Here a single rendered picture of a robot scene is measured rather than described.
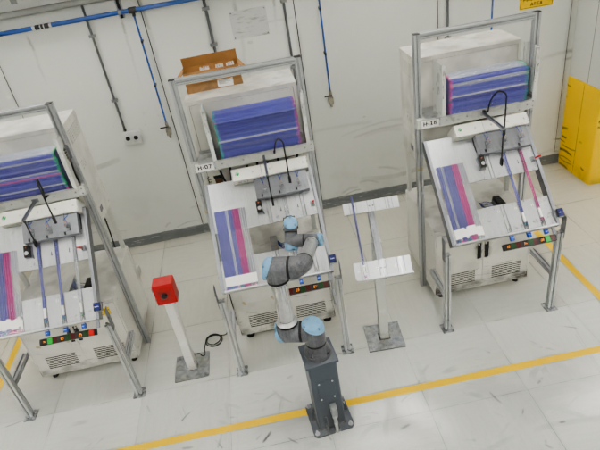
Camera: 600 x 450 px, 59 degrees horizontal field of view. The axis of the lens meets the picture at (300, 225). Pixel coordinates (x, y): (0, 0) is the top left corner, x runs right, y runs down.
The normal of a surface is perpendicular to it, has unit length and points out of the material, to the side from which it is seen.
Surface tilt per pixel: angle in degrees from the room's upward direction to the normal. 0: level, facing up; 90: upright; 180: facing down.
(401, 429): 0
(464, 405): 0
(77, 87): 90
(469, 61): 90
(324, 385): 90
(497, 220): 44
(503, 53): 90
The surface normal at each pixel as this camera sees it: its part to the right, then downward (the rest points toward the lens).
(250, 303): 0.14, 0.51
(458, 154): -0.01, -0.24
